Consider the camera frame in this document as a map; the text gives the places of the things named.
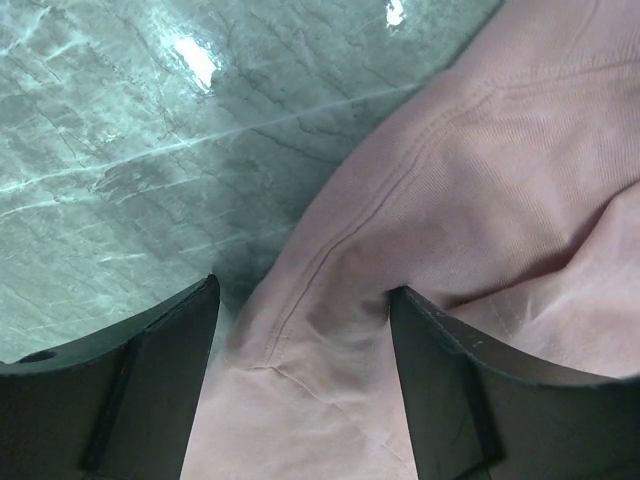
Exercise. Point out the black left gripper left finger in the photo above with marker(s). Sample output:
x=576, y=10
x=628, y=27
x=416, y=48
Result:
x=115, y=404

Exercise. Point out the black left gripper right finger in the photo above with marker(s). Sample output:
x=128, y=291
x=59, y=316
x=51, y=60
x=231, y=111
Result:
x=478, y=408

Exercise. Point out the pink printed t-shirt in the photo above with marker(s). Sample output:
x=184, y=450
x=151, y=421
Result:
x=506, y=192

